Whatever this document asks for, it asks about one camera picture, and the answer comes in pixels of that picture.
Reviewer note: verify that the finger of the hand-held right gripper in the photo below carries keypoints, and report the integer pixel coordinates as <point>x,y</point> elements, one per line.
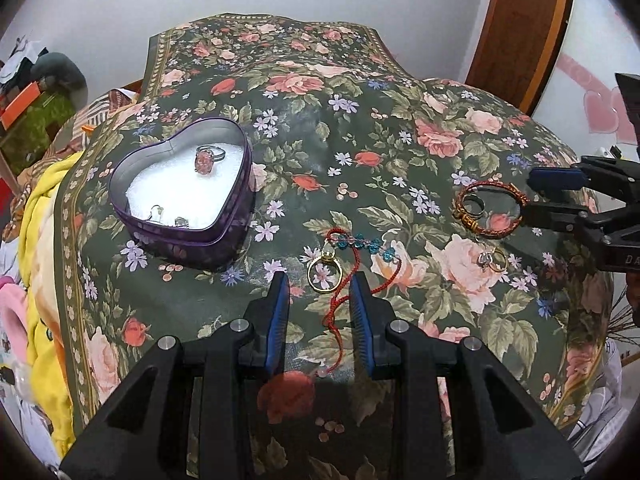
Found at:
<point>550,215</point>
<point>555,179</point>

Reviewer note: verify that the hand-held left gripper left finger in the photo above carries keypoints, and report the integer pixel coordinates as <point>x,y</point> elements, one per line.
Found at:
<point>279,320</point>

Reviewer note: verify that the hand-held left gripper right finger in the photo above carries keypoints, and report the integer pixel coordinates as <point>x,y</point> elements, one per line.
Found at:
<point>361,325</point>

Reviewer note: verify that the red and gold bangle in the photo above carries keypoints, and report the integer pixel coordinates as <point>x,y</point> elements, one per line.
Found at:
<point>467,221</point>

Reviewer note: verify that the purple heart-shaped tin box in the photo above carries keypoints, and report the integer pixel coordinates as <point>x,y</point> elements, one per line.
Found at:
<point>155,242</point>

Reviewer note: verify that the dried twigs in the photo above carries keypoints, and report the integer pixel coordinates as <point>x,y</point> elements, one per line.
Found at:
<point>625,320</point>

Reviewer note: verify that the wooden door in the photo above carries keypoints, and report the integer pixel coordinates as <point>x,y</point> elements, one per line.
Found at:
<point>520,35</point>

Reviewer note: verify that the white cloth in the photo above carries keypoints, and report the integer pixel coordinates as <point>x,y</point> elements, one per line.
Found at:
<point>607,410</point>

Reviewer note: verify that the small silver earring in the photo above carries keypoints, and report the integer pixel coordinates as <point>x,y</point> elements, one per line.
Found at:
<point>157,212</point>

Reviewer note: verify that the green floral cloth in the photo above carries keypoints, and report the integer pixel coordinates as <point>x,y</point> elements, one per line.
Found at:
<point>350,135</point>

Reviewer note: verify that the yellow cloth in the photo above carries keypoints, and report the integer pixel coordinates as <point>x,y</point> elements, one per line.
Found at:
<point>40,260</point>

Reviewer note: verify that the pink cloth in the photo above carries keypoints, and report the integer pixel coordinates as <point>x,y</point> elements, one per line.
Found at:
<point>12,320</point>

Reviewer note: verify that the brown striped cloth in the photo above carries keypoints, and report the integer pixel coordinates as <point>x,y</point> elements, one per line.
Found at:
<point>95,115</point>

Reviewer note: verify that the green bag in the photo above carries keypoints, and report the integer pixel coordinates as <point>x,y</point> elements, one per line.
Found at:
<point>35,130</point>

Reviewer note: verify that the grey cushion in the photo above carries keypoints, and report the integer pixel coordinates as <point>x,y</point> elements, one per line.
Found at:
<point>62,72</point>

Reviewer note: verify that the orange box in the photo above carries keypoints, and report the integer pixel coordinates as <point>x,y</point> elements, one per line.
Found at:
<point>20,107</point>

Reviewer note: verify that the pink heart wall sticker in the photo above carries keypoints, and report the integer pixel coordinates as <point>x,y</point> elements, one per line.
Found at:
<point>600,110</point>

